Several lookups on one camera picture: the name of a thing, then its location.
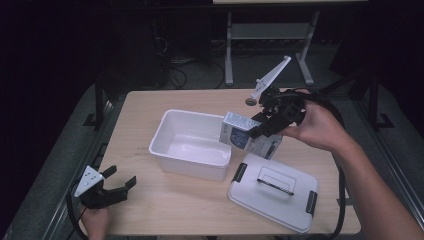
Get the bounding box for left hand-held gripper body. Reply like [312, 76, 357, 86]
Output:
[73, 165, 130, 210]

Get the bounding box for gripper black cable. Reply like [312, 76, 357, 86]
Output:
[273, 88, 348, 240]
[65, 179, 88, 240]

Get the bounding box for grey metal frame table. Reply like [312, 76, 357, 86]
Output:
[213, 0, 369, 87]

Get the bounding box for blue and white carton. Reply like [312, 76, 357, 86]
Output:
[218, 111, 284, 161]

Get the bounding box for person's right hand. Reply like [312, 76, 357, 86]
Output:
[279, 88, 359, 153]

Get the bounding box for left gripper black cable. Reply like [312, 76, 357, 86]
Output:
[65, 179, 88, 240]

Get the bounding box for black floor cables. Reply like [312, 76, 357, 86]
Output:
[159, 36, 228, 90]

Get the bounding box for white storage box lid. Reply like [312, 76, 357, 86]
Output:
[227, 153, 320, 234]

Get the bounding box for person's left hand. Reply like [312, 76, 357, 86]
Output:
[80, 206, 112, 240]

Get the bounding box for white plastic storage box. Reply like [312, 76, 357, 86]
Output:
[148, 108, 233, 182]

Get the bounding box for black stand post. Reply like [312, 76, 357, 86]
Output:
[367, 71, 395, 132]
[83, 71, 106, 130]

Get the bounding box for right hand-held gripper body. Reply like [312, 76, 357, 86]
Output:
[249, 55, 307, 127]

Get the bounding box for silver floor rail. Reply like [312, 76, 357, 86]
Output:
[42, 99, 116, 240]
[353, 99, 424, 232]

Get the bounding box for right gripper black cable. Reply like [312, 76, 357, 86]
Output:
[273, 88, 348, 240]

